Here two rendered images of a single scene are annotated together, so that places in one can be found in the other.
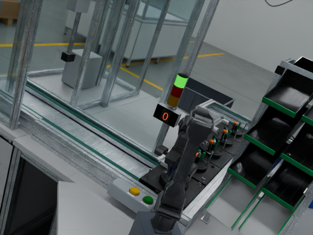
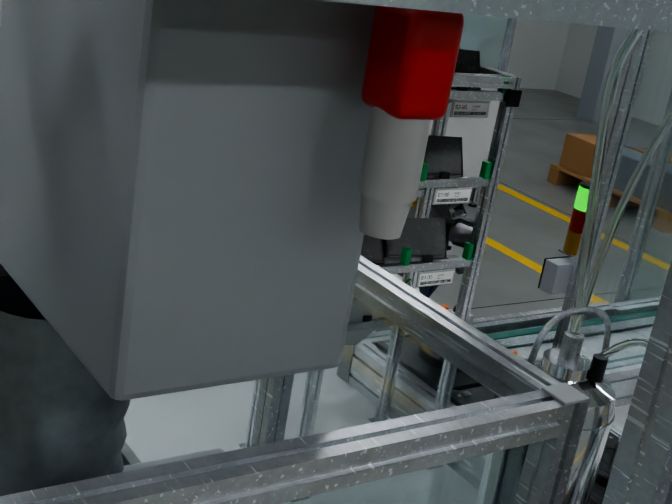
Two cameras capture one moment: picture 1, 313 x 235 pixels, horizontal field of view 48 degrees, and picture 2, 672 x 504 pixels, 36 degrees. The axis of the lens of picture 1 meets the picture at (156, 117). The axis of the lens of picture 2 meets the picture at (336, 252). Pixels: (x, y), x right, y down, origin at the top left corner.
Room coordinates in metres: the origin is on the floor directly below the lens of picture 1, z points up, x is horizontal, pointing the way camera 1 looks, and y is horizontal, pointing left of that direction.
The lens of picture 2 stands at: (2.28, -2.16, 1.92)
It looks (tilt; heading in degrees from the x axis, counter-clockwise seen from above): 19 degrees down; 121
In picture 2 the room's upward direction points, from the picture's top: 10 degrees clockwise
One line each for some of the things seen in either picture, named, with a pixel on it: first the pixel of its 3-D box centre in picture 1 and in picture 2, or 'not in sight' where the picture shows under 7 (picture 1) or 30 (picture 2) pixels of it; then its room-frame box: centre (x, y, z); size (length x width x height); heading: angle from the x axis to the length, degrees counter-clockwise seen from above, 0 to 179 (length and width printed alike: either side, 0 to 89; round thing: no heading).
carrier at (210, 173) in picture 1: (197, 158); not in sight; (1.65, -0.27, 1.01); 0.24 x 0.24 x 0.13; 69
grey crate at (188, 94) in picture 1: (199, 99); not in sight; (3.55, -0.35, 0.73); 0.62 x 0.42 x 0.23; 69
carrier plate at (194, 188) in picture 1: (173, 183); not in sight; (1.41, -0.18, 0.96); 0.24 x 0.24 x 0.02; 69
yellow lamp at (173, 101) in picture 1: (173, 100); (576, 241); (1.59, -0.05, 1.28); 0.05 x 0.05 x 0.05
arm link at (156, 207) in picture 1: (169, 205); not in sight; (0.97, -0.14, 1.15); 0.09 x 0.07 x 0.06; 91
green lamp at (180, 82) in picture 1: (180, 80); (587, 198); (1.59, -0.05, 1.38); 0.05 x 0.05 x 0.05
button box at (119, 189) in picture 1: (132, 197); not in sight; (1.24, -0.02, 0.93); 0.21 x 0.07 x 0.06; 69
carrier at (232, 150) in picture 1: (225, 135); not in sight; (2.10, -0.45, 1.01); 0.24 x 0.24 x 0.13; 69
